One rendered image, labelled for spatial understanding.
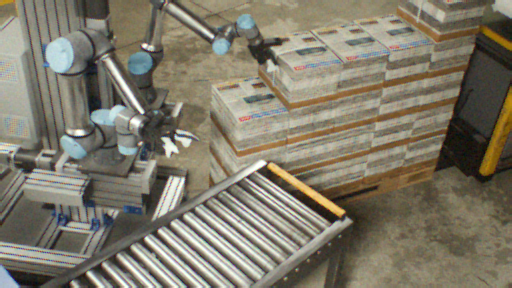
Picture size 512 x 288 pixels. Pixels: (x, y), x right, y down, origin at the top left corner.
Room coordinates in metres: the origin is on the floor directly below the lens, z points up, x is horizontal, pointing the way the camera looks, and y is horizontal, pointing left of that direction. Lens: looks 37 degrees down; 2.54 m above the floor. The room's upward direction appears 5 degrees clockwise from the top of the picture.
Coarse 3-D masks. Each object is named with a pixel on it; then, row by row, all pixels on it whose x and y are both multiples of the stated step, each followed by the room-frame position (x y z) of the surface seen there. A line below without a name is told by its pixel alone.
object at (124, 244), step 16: (256, 160) 2.15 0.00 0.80; (240, 176) 2.03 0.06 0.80; (208, 192) 1.90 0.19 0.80; (176, 208) 1.79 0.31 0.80; (192, 208) 1.80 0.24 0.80; (160, 224) 1.69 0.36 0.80; (128, 240) 1.60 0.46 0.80; (160, 240) 1.68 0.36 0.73; (96, 256) 1.50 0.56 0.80; (112, 256) 1.51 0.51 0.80; (64, 272) 1.42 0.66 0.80; (80, 272) 1.42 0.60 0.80
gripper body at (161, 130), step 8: (144, 120) 1.77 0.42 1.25; (144, 128) 1.75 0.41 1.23; (160, 128) 1.74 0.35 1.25; (168, 128) 1.74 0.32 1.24; (144, 136) 1.75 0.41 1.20; (152, 136) 1.71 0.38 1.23; (168, 136) 1.71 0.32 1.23; (152, 144) 1.70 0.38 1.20; (160, 144) 1.69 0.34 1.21; (160, 152) 1.68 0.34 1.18
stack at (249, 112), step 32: (224, 96) 2.62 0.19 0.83; (256, 96) 2.64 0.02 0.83; (352, 96) 2.72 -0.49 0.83; (384, 96) 2.83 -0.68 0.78; (416, 96) 2.94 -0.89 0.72; (224, 128) 2.55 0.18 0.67; (256, 128) 2.44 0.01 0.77; (288, 128) 2.55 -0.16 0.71; (320, 128) 2.63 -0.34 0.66; (384, 128) 2.85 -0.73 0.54; (224, 160) 2.54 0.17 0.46; (288, 160) 2.54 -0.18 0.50; (320, 160) 2.65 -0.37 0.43; (352, 160) 2.76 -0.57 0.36; (384, 160) 2.87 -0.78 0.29; (288, 192) 2.56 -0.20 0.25; (352, 192) 2.78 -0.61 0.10; (384, 192) 2.90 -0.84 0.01
